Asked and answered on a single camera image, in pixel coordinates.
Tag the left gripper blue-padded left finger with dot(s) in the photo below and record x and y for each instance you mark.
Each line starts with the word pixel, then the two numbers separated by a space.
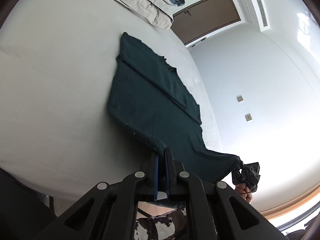
pixel 154 164

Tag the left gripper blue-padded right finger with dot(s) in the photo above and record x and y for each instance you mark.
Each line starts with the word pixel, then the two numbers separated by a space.
pixel 173 168

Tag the dark green knit sweater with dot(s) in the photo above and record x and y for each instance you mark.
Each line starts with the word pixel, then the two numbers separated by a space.
pixel 150 102

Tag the person's right hand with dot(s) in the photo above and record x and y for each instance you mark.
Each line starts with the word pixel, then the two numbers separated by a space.
pixel 244 192

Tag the dark brown door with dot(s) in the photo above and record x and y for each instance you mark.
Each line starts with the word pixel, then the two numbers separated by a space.
pixel 202 18

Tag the white bed sheet mattress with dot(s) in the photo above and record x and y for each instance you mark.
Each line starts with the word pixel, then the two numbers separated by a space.
pixel 58 60

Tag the ceiling air vent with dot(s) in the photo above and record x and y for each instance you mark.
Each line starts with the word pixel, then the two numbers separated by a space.
pixel 262 12

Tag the wall socket plate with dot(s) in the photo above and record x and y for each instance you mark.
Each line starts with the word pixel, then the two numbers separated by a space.
pixel 248 117

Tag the wall switch plate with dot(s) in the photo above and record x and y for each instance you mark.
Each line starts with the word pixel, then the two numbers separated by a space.
pixel 240 98

